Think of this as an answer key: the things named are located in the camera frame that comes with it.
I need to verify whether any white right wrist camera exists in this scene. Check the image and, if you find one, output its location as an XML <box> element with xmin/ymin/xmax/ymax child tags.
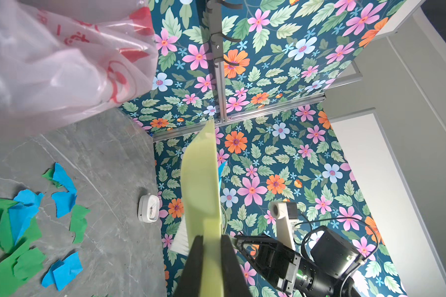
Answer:
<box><xmin>270</xmin><ymin>201</ymin><xmax>300</xmax><ymax>250</ymax></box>

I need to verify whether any green blue scrap upper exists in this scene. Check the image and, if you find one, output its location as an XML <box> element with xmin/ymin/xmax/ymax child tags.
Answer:
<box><xmin>8</xmin><ymin>189</ymin><xmax>44</xmax><ymax>245</ymax></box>

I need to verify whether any white kitchen timer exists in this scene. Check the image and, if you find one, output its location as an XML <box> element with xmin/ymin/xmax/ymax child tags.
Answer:
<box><xmin>138</xmin><ymin>194</ymin><xmax>160</xmax><ymax>223</ymax></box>

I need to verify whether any pink plastic bin liner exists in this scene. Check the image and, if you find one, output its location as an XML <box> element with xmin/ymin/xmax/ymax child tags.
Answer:
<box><xmin>0</xmin><ymin>1</ymin><xmax>158</xmax><ymax>137</ymax></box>

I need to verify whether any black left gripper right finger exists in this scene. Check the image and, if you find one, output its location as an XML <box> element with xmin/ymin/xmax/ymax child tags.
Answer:
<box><xmin>221</xmin><ymin>235</ymin><xmax>252</xmax><ymax>297</ymax></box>

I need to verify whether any blue crumpled paper scrap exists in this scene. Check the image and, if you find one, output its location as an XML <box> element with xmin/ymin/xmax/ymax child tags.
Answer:
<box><xmin>42</xmin><ymin>252</ymin><xmax>83</xmax><ymax>292</ymax></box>

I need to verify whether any light green dustpan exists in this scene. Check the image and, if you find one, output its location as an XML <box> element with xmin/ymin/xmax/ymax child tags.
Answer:
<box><xmin>180</xmin><ymin>120</ymin><xmax>224</xmax><ymax>297</ymax></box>

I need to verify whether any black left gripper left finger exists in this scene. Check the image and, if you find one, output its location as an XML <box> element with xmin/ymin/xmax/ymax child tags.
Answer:
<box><xmin>172</xmin><ymin>236</ymin><xmax>204</xmax><ymax>297</ymax></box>

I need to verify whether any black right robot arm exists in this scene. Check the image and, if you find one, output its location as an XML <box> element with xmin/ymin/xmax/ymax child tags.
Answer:
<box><xmin>234</xmin><ymin>226</ymin><xmax>366</xmax><ymax>297</ymax></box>

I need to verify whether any green scrap strip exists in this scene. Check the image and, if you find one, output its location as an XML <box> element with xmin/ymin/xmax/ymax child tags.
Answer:
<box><xmin>69</xmin><ymin>205</ymin><xmax>90</xmax><ymax>245</ymax></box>

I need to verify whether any large green paper scrap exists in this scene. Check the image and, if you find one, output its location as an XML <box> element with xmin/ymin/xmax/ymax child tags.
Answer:
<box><xmin>0</xmin><ymin>198</ymin><xmax>46</xmax><ymax>297</ymax></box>

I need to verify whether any blue paper scrap top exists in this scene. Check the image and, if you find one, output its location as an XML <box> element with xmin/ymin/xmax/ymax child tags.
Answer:
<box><xmin>42</xmin><ymin>163</ymin><xmax>78</xmax><ymax>218</ymax></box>

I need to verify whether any black wall hook rail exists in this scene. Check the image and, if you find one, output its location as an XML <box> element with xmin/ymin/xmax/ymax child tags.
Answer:
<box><xmin>206</xmin><ymin>0</ymin><xmax>243</xmax><ymax>68</ymax></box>

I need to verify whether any light green hand brush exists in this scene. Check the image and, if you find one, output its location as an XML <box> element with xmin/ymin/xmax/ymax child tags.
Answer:
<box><xmin>170</xmin><ymin>216</ymin><xmax>190</xmax><ymax>256</ymax></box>

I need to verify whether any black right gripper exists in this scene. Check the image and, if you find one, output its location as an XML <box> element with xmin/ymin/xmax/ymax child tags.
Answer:
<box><xmin>234</xmin><ymin>235</ymin><xmax>312</xmax><ymax>293</ymax></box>

